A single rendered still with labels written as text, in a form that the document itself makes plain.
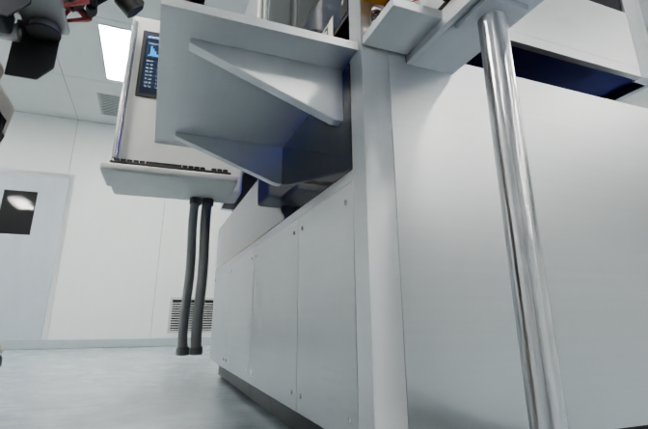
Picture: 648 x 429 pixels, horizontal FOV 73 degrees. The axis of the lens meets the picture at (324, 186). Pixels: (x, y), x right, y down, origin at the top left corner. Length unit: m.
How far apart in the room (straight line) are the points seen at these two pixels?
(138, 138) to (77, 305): 4.63
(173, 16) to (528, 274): 0.77
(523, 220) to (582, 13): 0.93
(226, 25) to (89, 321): 5.61
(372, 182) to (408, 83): 0.26
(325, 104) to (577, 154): 0.64
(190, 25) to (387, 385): 0.76
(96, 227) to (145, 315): 1.30
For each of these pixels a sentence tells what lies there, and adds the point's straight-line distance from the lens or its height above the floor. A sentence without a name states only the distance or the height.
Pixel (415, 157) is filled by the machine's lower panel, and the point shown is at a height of 0.62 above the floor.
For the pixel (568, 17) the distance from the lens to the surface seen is 1.49.
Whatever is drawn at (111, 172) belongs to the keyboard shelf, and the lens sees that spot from 1.60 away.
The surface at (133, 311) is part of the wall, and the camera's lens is 6.28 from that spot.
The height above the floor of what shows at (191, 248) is 0.58.
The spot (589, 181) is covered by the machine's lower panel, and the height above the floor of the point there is 0.63.
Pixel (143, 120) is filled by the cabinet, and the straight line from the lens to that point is 1.89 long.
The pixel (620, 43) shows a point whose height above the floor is 1.08.
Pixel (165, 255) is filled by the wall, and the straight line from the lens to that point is 6.33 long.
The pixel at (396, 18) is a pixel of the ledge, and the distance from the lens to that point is 0.91.
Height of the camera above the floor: 0.30
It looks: 17 degrees up
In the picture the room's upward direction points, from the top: straight up
